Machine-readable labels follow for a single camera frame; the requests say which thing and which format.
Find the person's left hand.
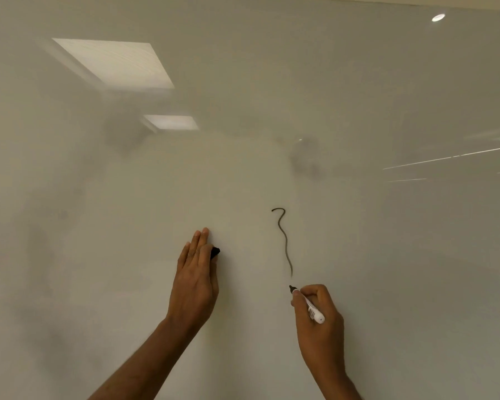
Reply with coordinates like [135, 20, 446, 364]
[166, 227, 220, 330]

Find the person's right hand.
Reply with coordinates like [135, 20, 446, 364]
[291, 284, 346, 377]

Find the white whiteboard marker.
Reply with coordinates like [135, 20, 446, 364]
[289, 285, 326, 324]

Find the person's right forearm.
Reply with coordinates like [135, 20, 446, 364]
[307, 368, 364, 400]

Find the person's left forearm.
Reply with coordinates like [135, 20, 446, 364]
[87, 316, 209, 400]

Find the white glass whiteboard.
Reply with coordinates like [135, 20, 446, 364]
[0, 0, 500, 400]

